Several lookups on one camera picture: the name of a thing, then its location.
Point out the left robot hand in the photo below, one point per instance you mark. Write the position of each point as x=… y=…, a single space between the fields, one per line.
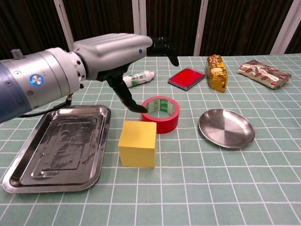
x=113 y=54

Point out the red tape roll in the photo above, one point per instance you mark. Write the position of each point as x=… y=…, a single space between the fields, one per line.
x=169 y=124

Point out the yellow cube block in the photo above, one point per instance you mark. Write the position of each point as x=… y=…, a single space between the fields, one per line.
x=137 y=146

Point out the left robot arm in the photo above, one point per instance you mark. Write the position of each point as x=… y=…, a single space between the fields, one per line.
x=42 y=77

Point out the white bottle green label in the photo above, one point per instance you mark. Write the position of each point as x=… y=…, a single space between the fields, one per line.
x=138 y=78

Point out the dark pleated curtain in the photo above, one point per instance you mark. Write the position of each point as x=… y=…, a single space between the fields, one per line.
x=105 y=18

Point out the red flat rectangular box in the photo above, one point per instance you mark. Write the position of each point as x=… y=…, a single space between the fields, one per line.
x=185 y=78

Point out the gold foil snack package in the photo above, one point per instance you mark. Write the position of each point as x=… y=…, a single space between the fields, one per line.
x=217 y=75

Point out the rectangular steel tray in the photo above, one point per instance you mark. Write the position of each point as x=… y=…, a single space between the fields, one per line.
x=58 y=153

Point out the round steel plate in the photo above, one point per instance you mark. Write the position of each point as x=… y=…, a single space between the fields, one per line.
x=225 y=134

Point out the silver foil snack package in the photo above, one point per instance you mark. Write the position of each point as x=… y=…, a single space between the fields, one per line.
x=263 y=73

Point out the green checked tablecloth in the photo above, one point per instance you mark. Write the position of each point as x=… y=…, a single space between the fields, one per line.
x=188 y=188

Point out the white frame post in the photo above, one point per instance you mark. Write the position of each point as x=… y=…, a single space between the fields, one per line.
x=64 y=23
x=139 y=16
x=287 y=26
x=201 y=28

